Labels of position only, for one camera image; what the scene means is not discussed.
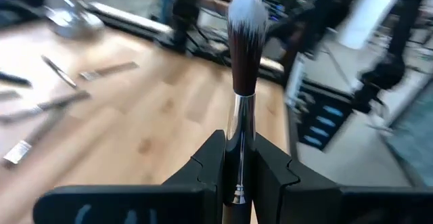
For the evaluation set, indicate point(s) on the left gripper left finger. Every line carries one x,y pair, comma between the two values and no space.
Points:
189,200

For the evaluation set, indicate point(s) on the black device blue lights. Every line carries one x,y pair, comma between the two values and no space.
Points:
324,115

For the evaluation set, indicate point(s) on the black fan makeup brush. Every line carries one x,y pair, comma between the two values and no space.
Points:
15,79

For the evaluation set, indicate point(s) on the white shade silver table lamp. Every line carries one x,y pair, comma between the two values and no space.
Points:
72,21

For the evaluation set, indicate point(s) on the large white-tipped powder brush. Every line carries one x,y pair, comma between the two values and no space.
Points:
242,65

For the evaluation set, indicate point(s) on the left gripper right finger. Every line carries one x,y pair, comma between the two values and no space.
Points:
304,203

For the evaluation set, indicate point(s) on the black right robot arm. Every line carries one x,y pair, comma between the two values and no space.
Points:
186,14

